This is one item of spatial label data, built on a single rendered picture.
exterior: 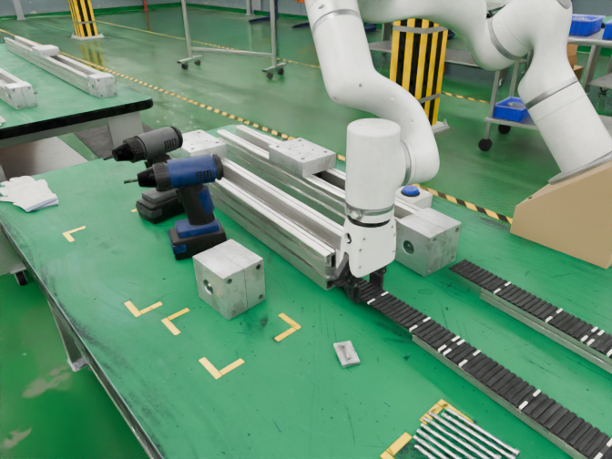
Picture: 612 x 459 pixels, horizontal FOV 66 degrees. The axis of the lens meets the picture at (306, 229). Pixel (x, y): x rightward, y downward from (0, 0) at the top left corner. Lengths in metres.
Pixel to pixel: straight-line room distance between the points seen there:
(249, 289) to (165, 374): 0.21
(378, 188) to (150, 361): 0.47
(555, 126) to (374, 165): 0.59
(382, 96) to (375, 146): 0.12
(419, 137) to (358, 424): 0.45
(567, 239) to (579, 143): 0.22
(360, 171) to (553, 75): 0.62
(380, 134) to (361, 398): 0.40
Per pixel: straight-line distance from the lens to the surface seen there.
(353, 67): 0.82
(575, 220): 1.15
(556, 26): 1.24
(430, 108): 4.32
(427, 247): 0.97
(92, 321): 0.97
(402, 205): 1.10
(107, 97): 2.55
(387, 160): 0.75
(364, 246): 0.81
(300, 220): 1.07
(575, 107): 1.24
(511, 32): 1.26
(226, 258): 0.89
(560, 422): 0.76
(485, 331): 0.91
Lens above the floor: 1.36
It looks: 30 degrees down
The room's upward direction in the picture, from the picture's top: 1 degrees counter-clockwise
